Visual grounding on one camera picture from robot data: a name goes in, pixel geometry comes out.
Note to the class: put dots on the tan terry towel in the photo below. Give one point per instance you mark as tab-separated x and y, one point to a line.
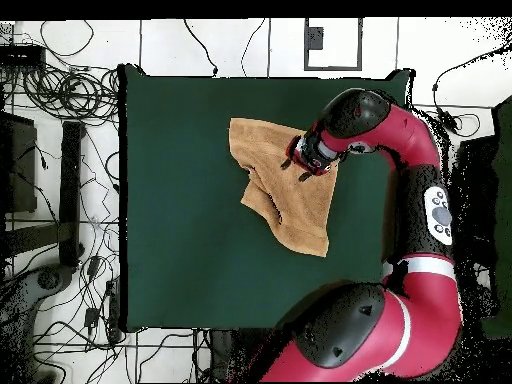
280	200

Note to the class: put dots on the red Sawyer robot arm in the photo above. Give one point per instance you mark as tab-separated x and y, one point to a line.
400	332

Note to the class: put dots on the black flat panel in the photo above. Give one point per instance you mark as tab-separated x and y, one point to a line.
476	188
18	168

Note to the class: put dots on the small grey box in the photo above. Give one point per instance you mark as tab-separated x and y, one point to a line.
315	38

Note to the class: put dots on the dark green table cloth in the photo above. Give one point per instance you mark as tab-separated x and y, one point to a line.
180	260

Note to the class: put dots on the black stand behind table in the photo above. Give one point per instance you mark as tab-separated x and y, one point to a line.
224	352

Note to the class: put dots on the dark green fabric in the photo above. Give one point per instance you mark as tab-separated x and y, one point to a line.
504	180

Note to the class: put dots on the black T-shaped stand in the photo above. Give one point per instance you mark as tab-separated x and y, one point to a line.
71	192

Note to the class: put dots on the black power adapter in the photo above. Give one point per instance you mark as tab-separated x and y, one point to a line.
92	266
91	316

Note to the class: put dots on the dark tripod base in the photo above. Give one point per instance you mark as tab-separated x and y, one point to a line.
48	280

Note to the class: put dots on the black electronics box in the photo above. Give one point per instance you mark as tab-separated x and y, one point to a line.
22	56

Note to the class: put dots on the grey rectangular frame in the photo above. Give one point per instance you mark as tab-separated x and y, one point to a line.
306	56

